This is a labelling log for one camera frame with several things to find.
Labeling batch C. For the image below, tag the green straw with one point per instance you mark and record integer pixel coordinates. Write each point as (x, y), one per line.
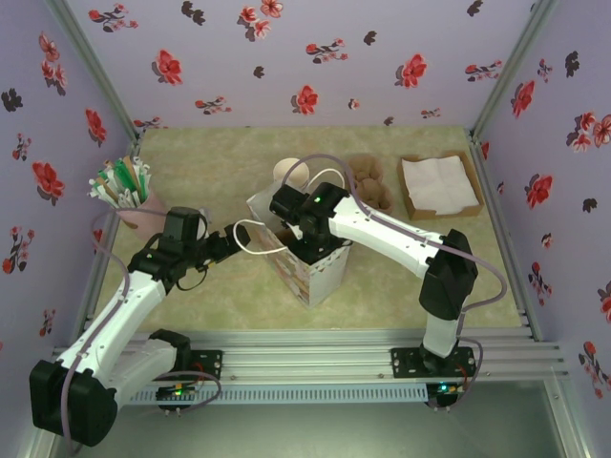
(128, 179)
(102, 175)

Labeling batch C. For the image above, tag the white printed paper bag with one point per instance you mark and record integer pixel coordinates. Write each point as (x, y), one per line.
(324, 281)

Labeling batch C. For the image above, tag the brown wooden stirrer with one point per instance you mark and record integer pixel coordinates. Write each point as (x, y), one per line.
(112, 167)
(128, 160)

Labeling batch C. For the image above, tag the aluminium corner post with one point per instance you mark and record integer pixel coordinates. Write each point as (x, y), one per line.
(513, 67)
(95, 67)

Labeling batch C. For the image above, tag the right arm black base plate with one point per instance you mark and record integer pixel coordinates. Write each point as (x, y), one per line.
(406, 365)

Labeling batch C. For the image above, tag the stack of paper cups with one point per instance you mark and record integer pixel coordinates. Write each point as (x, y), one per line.
(285, 169)

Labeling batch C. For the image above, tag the pink straw holder cup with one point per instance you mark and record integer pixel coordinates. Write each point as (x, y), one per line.
(143, 222)

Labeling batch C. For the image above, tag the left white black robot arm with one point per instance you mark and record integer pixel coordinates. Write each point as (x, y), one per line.
(110, 324)

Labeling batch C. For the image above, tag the brown cardboard napkin tray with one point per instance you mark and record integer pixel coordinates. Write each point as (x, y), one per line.
(477, 207)

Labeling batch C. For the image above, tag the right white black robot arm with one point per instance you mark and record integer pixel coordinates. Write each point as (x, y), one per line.
(382, 224)

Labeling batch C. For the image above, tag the right aluminium corner post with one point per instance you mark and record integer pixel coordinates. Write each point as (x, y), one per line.
(513, 67)

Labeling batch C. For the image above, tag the white paper napkin stack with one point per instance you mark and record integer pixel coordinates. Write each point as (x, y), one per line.
(439, 183)

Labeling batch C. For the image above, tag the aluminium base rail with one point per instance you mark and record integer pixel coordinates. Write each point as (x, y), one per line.
(305, 358)

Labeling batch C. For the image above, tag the white paper-wrapped straw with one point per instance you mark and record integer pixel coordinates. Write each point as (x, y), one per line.
(95, 183)
(102, 196)
(143, 168)

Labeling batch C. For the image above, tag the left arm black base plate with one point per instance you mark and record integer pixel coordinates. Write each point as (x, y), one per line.
(210, 365)

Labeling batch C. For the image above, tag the grey metal panel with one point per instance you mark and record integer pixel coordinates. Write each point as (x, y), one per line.
(305, 434)

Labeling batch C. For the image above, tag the left aluminium corner post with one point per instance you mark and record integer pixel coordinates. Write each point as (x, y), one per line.
(95, 67)

